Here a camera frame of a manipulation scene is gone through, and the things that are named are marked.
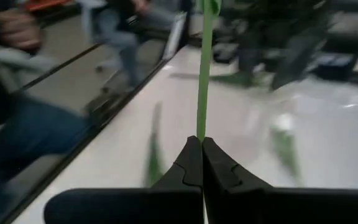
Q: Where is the person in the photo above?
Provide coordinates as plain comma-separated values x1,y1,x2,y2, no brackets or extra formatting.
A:
0,0,90,200
76,0,183,91

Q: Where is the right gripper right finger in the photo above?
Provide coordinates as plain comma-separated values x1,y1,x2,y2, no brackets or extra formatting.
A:
202,137,358,224

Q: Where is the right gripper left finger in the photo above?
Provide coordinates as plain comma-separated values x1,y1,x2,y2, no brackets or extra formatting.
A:
44,136,204,224

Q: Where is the small white tulip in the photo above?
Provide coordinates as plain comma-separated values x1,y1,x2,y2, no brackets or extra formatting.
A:
268,113,303,186

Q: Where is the orange object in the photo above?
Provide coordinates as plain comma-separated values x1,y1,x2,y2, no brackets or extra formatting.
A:
23,0,71,12

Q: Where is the red tulip bunch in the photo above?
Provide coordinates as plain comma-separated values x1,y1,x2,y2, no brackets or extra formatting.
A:
196,0,223,142

